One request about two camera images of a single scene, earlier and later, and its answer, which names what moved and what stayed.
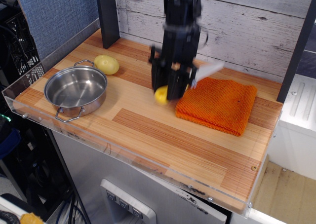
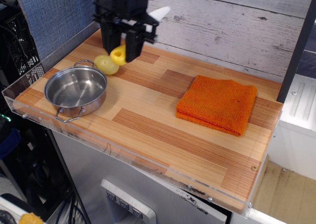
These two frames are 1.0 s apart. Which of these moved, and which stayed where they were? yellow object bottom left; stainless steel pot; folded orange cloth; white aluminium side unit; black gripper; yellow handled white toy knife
Moved: black gripper; yellow handled white toy knife
Stayed: white aluminium side unit; folded orange cloth; stainless steel pot; yellow object bottom left
